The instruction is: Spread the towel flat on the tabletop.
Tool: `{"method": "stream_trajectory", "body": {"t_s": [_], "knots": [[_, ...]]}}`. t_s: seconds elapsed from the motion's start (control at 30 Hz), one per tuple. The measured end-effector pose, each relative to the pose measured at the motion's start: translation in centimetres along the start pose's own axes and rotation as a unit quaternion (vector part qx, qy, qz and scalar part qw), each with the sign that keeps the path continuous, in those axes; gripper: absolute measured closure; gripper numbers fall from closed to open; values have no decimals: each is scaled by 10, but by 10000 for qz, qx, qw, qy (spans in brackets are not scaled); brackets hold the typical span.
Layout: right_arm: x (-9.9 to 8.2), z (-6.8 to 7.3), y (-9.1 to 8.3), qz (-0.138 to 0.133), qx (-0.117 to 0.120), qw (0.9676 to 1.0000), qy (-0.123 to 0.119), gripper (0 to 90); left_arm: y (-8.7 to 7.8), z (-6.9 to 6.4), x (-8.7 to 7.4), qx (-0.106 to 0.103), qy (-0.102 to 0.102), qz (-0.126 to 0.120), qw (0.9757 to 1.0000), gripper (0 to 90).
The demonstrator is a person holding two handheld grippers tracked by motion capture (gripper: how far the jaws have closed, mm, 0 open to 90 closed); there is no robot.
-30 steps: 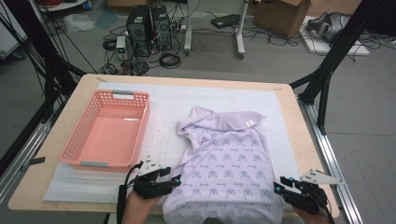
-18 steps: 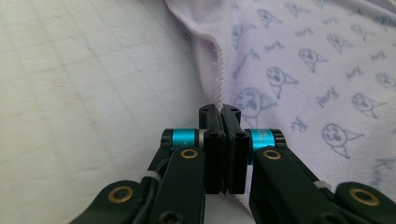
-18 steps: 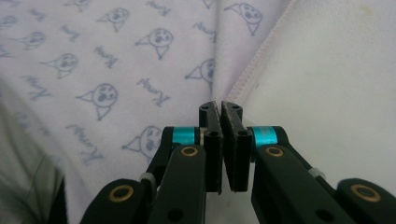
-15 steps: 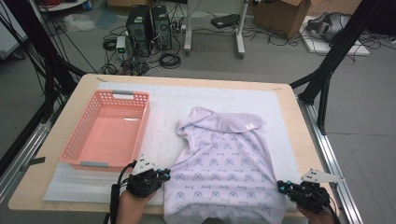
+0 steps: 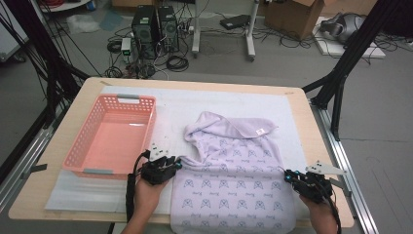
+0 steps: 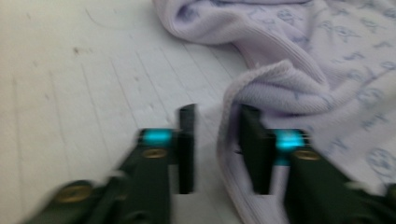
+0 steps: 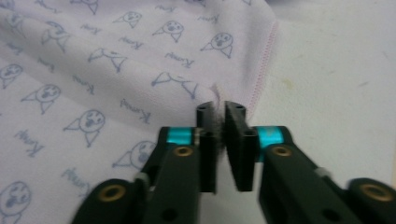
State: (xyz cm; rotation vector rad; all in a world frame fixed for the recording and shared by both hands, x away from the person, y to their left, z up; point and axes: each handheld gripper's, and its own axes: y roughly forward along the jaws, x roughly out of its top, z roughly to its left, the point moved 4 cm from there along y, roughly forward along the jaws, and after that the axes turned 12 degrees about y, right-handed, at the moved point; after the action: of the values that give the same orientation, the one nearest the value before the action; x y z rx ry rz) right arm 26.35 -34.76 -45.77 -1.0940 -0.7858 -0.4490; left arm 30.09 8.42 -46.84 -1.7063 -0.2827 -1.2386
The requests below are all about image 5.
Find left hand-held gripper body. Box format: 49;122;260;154
140;142;176;186

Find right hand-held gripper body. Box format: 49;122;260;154
291;160;347;205

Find lilac printed towel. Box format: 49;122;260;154
169;110;297;234

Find person's right hand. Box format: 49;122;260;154
300;196;339;225

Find person's left hand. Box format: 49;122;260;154
133;177;171;213

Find pink plastic basket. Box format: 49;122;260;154
61;93;158;180

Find white gridded mat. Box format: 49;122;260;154
44;85;322;219

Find white power supply box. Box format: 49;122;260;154
120;37;132;57

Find white-legged desk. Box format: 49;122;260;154
191;0;261;62

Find white foam board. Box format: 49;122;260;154
313;16;387;60

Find black computer tower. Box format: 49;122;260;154
131;4;160;60
157;5;180;53

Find black flat box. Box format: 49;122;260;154
219;14;251;31

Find teal floor sheet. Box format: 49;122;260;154
98;9;125;32

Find grey rounded device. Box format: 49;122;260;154
319;12;366;45

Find large open cardboard box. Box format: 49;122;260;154
263;0;325;41

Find clear plastic bag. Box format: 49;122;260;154
66;13;101;35

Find cardboard boxes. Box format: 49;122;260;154
319;0;379;17

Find round white table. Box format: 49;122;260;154
38;0;93;14

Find white cabinet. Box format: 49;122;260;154
0;13;28;62

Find grey metal bracket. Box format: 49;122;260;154
20;163;48;179
330;176;354;198

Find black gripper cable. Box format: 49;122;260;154
324;184;343;234
126;149;151;222

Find aluminium rail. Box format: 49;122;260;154
310;100;379;234
0;106;66;213

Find coiled black cable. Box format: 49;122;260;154
166;55;190;73

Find black metal frame post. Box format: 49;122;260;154
0;0;91;128
301;0;405;142

